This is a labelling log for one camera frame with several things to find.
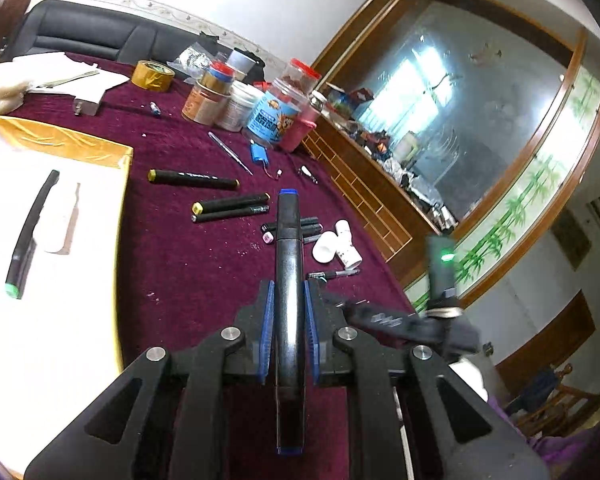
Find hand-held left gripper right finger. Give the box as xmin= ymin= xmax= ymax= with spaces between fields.
xmin=304 ymin=279 xmax=552 ymax=480

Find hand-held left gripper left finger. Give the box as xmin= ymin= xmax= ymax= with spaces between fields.
xmin=24 ymin=280 xmax=276 ymax=480

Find black marker blue cap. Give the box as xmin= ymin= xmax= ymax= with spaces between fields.
xmin=274 ymin=188 xmax=308 ymax=457

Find clear cap gel pen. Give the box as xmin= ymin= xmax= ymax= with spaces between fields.
xmin=307 ymin=269 xmax=362 ymax=282

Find black marker pink cap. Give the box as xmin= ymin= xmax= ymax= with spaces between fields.
xmin=262 ymin=225 xmax=323 ymax=247

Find yellow cardboard box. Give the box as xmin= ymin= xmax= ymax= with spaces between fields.
xmin=0 ymin=114 xmax=135 ymax=480

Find person's right forearm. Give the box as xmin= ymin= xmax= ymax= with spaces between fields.
xmin=485 ymin=390 xmax=596 ymax=476

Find white bottle cap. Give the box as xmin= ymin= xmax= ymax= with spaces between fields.
xmin=312 ymin=231 xmax=337 ymax=264

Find small white bottle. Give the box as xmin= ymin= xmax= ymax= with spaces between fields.
xmin=335 ymin=220 xmax=364 ymax=269

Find short black marker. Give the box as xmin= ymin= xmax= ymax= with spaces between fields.
xmin=261 ymin=216 xmax=321 ymax=235

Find wooden cabinet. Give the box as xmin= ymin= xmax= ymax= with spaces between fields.
xmin=302 ymin=110 xmax=461 ymax=283

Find thin black pen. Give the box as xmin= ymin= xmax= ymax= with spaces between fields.
xmin=190 ymin=203 xmax=271 ymax=225

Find bamboo print glass panel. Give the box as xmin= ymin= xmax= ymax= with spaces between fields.
xmin=410 ymin=65 xmax=600 ymax=311

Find black marker yellow cap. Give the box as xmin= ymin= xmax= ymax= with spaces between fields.
xmin=192 ymin=192 xmax=271 ymax=217
xmin=148 ymin=168 xmax=241 ymax=192

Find pile of assorted clutter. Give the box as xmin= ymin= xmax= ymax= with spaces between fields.
xmin=310 ymin=85 xmax=456 ymax=233

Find wooden chair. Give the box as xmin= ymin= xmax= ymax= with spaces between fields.
xmin=510 ymin=362 xmax=600 ymax=436

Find wood framed mirror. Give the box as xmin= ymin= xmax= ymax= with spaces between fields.
xmin=310 ymin=0 xmax=600 ymax=311

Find blue battery pack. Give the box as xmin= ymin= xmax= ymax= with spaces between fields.
xmin=249 ymin=142 xmax=284 ymax=179

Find silver thin pen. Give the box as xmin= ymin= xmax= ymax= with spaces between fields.
xmin=208 ymin=131 xmax=254 ymax=176

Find pink jar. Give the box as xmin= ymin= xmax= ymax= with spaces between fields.
xmin=279 ymin=91 xmax=328 ymax=153

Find blue label clear jar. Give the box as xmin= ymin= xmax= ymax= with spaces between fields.
xmin=242 ymin=77 xmax=311 ymax=150

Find white plastic jar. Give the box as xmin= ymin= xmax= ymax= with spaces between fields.
xmin=215 ymin=81 xmax=263 ymax=132

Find white plastic piece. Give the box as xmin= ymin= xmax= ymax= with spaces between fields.
xmin=44 ymin=182 xmax=81 ymax=256

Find red lid clear jar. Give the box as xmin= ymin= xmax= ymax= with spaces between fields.
xmin=280 ymin=57 xmax=322 ymax=98

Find black marker green cap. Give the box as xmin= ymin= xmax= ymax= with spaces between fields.
xmin=5 ymin=170 xmax=61 ymax=301

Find red lid blue can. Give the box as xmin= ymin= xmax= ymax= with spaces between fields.
xmin=200 ymin=60 xmax=237 ymax=97

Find grey cylinder can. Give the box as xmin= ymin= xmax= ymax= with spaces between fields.
xmin=227 ymin=47 xmax=261 ymax=83

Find yellow tape roll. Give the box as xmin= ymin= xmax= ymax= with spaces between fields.
xmin=132 ymin=60 xmax=177 ymax=93

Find silver foil bag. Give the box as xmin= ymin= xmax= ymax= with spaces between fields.
xmin=172 ymin=45 xmax=213 ymax=81

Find metal tweezers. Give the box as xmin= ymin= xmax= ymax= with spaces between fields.
xmin=42 ymin=71 xmax=101 ymax=88

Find black leather sofa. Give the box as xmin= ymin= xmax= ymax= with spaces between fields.
xmin=0 ymin=0 xmax=281 ymax=81

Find white fluffy cloth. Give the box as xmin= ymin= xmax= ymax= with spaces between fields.
xmin=0 ymin=62 xmax=33 ymax=116

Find framed wall picture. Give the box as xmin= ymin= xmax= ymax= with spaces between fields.
xmin=550 ymin=207 xmax=593 ymax=271

